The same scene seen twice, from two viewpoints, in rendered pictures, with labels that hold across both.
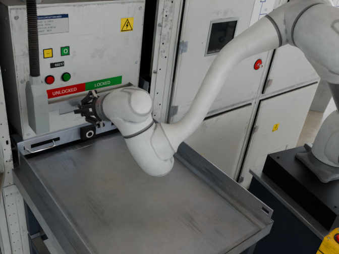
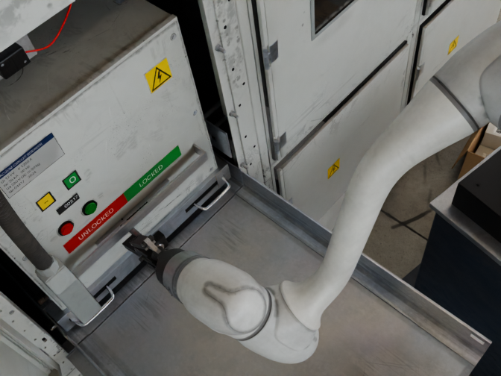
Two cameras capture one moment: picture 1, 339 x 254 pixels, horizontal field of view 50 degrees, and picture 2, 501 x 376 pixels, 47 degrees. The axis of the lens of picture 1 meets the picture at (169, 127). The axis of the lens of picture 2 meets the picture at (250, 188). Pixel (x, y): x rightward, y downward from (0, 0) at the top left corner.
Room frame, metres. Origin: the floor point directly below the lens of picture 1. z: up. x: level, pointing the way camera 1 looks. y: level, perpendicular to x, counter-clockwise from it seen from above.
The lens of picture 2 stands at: (0.52, 0.01, 2.07)
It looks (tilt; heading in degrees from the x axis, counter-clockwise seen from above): 55 degrees down; 5
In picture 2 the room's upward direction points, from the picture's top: 11 degrees counter-clockwise
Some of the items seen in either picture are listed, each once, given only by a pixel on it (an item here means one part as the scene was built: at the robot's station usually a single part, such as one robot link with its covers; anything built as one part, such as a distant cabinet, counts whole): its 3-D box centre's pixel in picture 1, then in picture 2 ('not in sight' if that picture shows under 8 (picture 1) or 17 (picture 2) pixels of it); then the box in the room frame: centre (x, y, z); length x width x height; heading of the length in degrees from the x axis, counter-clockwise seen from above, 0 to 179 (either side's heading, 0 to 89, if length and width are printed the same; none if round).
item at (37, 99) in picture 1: (37, 106); (66, 287); (1.01, 0.44, 1.09); 0.08 x 0.05 x 0.17; 43
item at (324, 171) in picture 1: (323, 158); not in sight; (1.29, -0.67, 0.87); 0.22 x 0.18 x 0.06; 26
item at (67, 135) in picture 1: (83, 128); (145, 237); (1.22, 0.34, 0.89); 0.54 x 0.05 x 0.06; 133
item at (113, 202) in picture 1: (138, 200); (273, 353); (0.93, 0.07, 0.82); 0.68 x 0.62 x 0.06; 43
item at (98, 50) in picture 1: (85, 71); (117, 181); (1.21, 0.33, 1.15); 0.48 x 0.01 x 0.48; 133
